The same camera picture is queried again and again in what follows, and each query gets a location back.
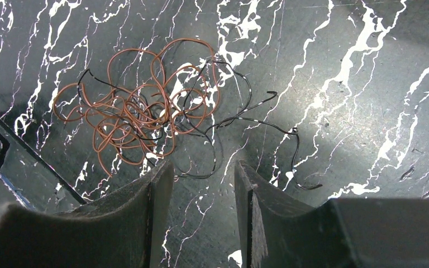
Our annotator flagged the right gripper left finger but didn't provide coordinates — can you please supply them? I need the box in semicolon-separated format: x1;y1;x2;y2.
0;160;174;267

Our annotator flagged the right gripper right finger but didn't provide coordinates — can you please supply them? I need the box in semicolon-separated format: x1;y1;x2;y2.
234;161;429;267

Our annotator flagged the brown wire bundle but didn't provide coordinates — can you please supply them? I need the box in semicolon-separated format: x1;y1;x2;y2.
53;38;222;177

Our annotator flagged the black wire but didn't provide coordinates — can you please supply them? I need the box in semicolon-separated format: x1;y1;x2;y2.
77;59;323;191

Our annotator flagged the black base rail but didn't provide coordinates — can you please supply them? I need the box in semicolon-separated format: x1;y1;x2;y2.
0;119;86;213

